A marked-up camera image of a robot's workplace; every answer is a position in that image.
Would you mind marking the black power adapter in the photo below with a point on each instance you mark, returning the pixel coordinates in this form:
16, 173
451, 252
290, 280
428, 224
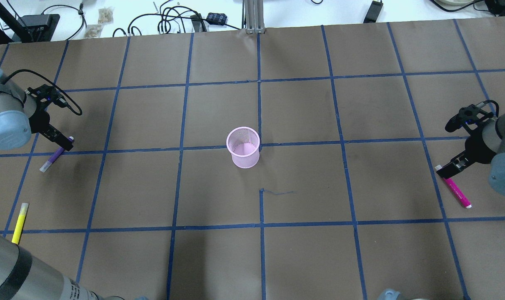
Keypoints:
216, 18

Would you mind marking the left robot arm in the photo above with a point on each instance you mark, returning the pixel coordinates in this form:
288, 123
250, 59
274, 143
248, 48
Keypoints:
23, 112

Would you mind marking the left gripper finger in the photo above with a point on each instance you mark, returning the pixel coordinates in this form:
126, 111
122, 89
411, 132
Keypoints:
65, 142

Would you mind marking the pink marker pen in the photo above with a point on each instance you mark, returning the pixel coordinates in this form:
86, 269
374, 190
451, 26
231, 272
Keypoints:
457, 193

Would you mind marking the pink mesh cup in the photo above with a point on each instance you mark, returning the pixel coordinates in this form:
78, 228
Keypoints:
243, 143

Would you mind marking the yellow marker pen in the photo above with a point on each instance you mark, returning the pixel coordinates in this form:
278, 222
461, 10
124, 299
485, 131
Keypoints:
16, 237

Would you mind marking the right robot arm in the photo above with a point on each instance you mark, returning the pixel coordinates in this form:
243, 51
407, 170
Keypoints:
484, 118

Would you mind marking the aluminium frame post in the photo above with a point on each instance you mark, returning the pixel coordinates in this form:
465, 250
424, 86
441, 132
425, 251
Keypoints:
253, 16

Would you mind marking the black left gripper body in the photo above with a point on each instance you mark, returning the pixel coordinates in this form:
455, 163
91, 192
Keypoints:
39, 119

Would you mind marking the purple marker pen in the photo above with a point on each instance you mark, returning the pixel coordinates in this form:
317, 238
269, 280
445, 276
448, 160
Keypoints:
52, 159

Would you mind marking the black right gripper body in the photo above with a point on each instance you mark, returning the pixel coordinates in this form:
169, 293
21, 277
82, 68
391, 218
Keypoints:
476, 146

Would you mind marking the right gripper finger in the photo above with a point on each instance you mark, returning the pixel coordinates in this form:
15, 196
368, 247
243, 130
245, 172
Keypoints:
455, 166

